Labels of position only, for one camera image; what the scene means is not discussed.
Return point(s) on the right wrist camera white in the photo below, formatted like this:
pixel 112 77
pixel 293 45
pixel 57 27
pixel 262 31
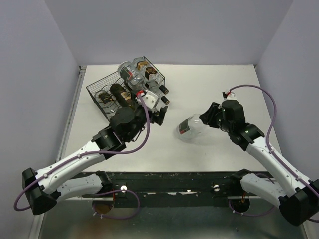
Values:
pixel 229 95

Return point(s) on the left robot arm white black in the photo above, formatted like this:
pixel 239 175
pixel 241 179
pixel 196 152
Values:
pixel 45 187

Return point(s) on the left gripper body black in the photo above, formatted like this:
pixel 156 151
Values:
pixel 153 118

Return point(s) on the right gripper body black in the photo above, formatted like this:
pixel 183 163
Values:
pixel 223 123

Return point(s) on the square clear bottle dark cap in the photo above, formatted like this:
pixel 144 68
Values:
pixel 148 70

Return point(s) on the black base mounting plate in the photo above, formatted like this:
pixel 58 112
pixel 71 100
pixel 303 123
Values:
pixel 186 189

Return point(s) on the black wire wine rack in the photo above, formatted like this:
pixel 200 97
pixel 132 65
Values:
pixel 105 84

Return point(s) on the round clear flask bottle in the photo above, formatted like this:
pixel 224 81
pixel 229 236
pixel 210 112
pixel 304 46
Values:
pixel 190 128

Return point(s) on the clear square bottle black label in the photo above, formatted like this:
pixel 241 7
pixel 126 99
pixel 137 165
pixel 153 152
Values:
pixel 159 89

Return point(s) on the round clear bottle silver cap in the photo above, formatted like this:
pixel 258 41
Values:
pixel 132 78

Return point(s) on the olive green wine bottle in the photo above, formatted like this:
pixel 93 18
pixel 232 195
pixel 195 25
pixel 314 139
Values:
pixel 142 96

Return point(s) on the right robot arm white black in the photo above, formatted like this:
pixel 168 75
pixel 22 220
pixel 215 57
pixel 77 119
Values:
pixel 294 194

